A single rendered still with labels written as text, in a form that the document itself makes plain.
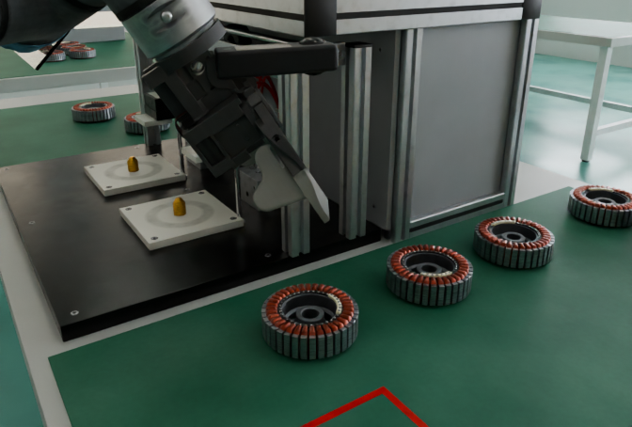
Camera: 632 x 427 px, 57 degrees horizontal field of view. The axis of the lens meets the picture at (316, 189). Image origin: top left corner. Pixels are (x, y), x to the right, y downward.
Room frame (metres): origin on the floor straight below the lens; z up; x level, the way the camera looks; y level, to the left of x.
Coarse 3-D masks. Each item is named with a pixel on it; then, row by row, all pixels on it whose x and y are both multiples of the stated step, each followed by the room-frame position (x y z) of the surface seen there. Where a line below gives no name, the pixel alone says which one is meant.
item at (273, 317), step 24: (288, 288) 0.60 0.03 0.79; (312, 288) 0.61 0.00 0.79; (336, 288) 0.61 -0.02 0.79; (264, 312) 0.56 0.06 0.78; (288, 312) 0.58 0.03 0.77; (312, 312) 0.58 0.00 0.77; (336, 312) 0.56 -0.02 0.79; (264, 336) 0.54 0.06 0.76; (288, 336) 0.52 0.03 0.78; (312, 336) 0.51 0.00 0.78; (336, 336) 0.52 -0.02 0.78
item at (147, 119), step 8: (144, 96) 1.09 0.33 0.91; (152, 96) 1.06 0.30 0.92; (144, 104) 1.09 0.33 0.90; (152, 104) 1.05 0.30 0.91; (160, 104) 1.04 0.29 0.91; (152, 112) 1.05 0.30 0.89; (160, 112) 1.04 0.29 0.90; (168, 112) 1.05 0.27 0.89; (136, 120) 1.07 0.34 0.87; (144, 120) 1.03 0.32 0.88; (152, 120) 1.04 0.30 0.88; (160, 120) 1.04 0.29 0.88; (168, 120) 1.05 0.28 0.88
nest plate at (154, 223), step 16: (208, 192) 0.93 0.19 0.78; (128, 208) 0.86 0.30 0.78; (144, 208) 0.86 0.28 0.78; (160, 208) 0.86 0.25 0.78; (192, 208) 0.86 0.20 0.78; (208, 208) 0.86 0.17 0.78; (224, 208) 0.86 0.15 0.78; (128, 224) 0.82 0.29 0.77; (144, 224) 0.80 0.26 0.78; (160, 224) 0.80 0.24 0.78; (176, 224) 0.80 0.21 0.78; (192, 224) 0.80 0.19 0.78; (208, 224) 0.80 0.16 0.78; (224, 224) 0.80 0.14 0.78; (240, 224) 0.81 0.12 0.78; (144, 240) 0.75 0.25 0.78; (160, 240) 0.74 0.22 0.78; (176, 240) 0.76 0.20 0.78
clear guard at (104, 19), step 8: (96, 16) 1.04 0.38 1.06; (104, 16) 1.04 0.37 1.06; (112, 16) 1.04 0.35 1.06; (80, 24) 0.90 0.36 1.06; (88, 24) 0.90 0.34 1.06; (96, 24) 0.90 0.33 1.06; (104, 24) 0.91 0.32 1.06; (112, 24) 0.92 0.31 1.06; (120, 24) 0.92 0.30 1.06; (40, 48) 0.91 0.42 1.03; (48, 48) 0.88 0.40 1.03; (24, 56) 0.94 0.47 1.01; (32, 56) 0.91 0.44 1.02; (40, 56) 0.87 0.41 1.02; (48, 56) 0.86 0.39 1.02; (32, 64) 0.88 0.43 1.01; (40, 64) 0.85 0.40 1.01
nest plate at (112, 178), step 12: (144, 156) 1.12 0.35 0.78; (156, 156) 1.12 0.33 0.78; (84, 168) 1.06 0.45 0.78; (96, 168) 1.05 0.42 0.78; (108, 168) 1.05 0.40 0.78; (120, 168) 1.05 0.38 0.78; (144, 168) 1.05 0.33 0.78; (156, 168) 1.05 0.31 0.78; (168, 168) 1.05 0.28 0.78; (96, 180) 0.99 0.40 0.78; (108, 180) 0.99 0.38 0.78; (120, 180) 0.99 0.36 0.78; (132, 180) 0.99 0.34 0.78; (144, 180) 0.99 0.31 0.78; (156, 180) 0.99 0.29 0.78; (168, 180) 1.00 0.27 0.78; (180, 180) 1.01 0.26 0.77; (108, 192) 0.94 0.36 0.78; (120, 192) 0.95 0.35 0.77
